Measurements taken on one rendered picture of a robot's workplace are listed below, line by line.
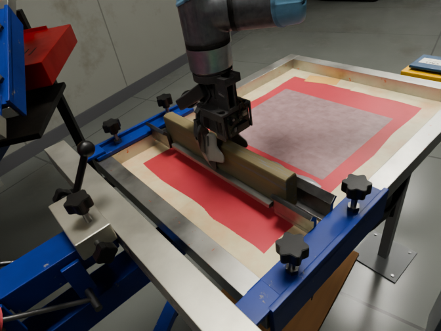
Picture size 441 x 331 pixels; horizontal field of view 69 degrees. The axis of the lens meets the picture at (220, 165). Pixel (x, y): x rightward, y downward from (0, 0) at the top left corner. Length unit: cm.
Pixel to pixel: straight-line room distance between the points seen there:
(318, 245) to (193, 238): 21
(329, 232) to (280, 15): 33
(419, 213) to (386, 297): 58
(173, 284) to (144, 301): 129
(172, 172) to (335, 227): 40
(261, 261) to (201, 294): 16
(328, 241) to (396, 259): 129
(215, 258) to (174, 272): 9
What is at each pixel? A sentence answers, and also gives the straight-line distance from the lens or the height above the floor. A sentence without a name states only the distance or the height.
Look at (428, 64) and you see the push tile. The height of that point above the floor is 97.
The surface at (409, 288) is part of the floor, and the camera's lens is 175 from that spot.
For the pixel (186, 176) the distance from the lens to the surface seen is 75.
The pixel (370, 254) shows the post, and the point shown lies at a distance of 180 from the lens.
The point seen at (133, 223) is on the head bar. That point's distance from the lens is 56.
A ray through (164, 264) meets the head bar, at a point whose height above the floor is 104.
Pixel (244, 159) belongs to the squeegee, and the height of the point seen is 106.
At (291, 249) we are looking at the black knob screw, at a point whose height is 106.
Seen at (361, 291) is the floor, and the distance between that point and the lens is 168.
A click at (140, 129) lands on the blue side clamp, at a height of 100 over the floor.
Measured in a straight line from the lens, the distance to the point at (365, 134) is 85.
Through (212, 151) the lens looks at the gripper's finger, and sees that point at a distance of 63.
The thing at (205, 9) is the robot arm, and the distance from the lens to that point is 51.
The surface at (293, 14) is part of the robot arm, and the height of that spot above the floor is 129.
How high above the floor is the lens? 141
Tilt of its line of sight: 37 degrees down
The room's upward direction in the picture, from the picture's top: 11 degrees counter-clockwise
